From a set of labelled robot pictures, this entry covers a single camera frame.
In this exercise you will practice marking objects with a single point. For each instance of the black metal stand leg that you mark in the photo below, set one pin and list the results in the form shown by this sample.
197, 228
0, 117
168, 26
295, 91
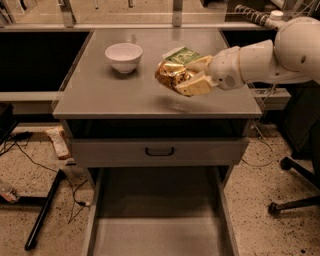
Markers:
43, 203

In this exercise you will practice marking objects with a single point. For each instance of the crushed orange soda can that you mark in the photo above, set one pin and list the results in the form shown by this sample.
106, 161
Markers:
170, 74

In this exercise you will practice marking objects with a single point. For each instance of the white power strip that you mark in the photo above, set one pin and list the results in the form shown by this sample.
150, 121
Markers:
272, 20

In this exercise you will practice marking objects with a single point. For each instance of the green chip bag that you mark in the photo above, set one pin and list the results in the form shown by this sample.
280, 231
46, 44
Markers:
181, 55

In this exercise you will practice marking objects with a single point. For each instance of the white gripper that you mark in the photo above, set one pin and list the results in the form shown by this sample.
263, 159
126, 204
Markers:
225, 68

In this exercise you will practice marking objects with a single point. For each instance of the open middle drawer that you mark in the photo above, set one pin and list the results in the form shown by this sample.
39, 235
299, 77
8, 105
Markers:
166, 211

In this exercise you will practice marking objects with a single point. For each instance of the grey drawer cabinet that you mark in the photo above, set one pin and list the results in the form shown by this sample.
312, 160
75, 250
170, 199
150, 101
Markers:
101, 103

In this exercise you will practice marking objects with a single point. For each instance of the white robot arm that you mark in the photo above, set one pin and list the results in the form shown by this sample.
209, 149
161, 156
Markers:
292, 57

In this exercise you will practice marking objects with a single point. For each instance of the black box at left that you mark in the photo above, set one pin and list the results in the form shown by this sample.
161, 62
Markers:
7, 121

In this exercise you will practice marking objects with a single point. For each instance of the plastic bottle on floor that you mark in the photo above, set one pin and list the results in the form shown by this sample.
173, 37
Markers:
8, 192

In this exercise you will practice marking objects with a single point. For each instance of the snack package on floor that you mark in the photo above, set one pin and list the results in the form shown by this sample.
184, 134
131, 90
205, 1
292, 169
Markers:
57, 138

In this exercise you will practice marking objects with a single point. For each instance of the black drawer handle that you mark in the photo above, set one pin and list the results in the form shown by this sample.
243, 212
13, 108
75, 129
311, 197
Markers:
158, 152

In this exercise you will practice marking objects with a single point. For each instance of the white ceramic bowl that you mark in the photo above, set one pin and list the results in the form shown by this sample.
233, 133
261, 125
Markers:
124, 57

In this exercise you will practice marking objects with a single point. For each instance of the closed top drawer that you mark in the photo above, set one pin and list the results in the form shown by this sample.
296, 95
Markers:
94, 153

